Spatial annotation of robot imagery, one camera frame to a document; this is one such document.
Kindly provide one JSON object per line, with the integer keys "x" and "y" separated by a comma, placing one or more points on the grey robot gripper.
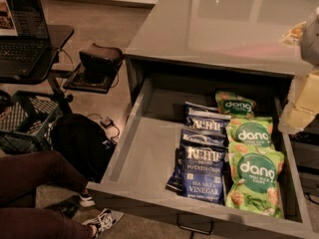
{"x": 311, "y": 40}

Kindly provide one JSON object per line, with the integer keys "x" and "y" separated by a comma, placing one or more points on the green dang chip bag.
{"x": 229, "y": 103}
{"x": 255, "y": 131}
{"x": 254, "y": 172}

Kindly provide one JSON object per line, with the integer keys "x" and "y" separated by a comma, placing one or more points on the grey counter cabinet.
{"x": 233, "y": 35}

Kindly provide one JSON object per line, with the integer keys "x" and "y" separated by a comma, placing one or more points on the blue kettle chip bag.
{"x": 208, "y": 121}
{"x": 188, "y": 136}
{"x": 198, "y": 173}
{"x": 191, "y": 106}

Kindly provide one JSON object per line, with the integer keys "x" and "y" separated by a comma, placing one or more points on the rear blue Kettle chip bag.
{"x": 191, "y": 106}

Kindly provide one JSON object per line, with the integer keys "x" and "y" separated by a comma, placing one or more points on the front blue Kettle chip bag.
{"x": 198, "y": 173}

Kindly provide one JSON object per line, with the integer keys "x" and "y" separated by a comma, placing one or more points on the grey open drawer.
{"x": 145, "y": 158}

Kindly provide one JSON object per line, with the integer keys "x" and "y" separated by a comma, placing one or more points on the black VR headset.
{"x": 101, "y": 60}

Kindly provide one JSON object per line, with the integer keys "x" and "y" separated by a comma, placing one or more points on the black backpack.
{"x": 84, "y": 144}

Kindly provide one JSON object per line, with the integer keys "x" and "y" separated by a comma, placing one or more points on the white black sneaker near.
{"x": 104, "y": 221}

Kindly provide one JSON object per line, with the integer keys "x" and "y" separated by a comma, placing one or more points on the black laptop stand table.
{"x": 59, "y": 34}

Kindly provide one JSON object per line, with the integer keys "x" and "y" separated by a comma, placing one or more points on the white sneaker far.
{"x": 86, "y": 200}

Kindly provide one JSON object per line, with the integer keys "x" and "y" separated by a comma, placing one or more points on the black plastic crate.
{"x": 27, "y": 127}

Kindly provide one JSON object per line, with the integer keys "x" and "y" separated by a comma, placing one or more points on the black laptop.
{"x": 24, "y": 37}

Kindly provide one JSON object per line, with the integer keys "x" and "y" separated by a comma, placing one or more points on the person's upper leg maroon trousers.
{"x": 19, "y": 174}

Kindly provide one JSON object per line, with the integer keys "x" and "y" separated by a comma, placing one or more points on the person's leg maroon trousers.
{"x": 28, "y": 223}
{"x": 19, "y": 174}

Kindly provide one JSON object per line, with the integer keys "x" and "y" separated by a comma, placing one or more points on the person's lower leg maroon trousers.
{"x": 28, "y": 223}

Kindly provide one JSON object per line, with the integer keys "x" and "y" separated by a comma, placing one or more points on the black drawer handle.
{"x": 195, "y": 223}

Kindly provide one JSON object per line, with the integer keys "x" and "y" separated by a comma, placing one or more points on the black power adapter with cable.
{"x": 111, "y": 129}

